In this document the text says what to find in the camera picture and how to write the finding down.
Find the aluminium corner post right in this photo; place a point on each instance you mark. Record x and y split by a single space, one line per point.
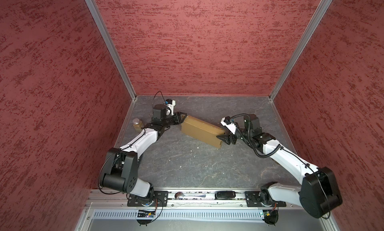
305 38

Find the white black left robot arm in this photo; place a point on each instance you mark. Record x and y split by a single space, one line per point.
120 169

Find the black car key fob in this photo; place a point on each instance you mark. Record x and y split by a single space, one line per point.
225 195

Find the brown cardboard box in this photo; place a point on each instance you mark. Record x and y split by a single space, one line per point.
202 131

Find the glass jar with lid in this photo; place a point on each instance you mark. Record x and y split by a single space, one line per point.
138 125

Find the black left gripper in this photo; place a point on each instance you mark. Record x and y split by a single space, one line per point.
178 118

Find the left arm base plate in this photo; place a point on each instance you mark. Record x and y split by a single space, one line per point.
157 199

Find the aluminium corner post left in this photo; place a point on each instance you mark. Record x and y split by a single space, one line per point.
97 17

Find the aluminium corner post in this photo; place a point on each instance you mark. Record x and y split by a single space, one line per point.
97 17
305 38

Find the metal spoon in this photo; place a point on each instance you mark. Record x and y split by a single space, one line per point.
181 195

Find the aluminium front rail frame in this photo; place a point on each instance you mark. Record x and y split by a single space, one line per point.
107 212

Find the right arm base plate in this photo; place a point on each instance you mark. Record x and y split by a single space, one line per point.
253 200

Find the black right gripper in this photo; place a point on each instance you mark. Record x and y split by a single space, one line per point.
227 138

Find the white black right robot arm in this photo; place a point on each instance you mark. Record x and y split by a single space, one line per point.
317 191

